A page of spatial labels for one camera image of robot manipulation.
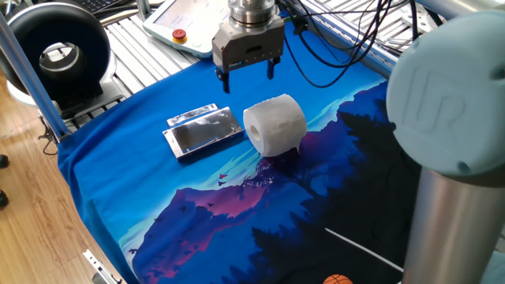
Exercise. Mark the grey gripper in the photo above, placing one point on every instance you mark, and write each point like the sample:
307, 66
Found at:
244, 45

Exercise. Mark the white toilet paper roll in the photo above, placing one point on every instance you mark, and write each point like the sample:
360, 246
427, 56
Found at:
280, 122

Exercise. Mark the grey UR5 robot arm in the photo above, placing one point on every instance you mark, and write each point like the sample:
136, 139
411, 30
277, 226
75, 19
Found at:
446, 98

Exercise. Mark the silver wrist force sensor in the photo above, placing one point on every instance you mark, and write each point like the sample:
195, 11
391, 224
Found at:
250, 10

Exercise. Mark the shiny metal tray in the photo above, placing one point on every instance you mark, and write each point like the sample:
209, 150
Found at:
205, 132

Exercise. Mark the white teach pendant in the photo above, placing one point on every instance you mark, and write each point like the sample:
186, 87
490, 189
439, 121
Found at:
185, 23

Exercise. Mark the blue mountain landscape cloth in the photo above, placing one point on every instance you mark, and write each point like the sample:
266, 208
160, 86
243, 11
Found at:
138, 177

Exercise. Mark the black keyboard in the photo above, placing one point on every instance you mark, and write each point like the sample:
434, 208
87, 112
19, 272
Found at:
94, 4

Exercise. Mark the small orange basketball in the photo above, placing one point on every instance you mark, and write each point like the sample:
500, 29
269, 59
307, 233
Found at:
337, 280

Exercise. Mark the black caster wheel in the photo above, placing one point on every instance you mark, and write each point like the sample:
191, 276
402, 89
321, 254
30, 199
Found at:
3, 161
3, 198

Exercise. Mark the aluminium frame post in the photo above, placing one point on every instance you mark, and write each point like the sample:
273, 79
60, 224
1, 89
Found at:
35, 87

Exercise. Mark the metal bracket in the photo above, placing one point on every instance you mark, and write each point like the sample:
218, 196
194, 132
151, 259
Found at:
100, 268

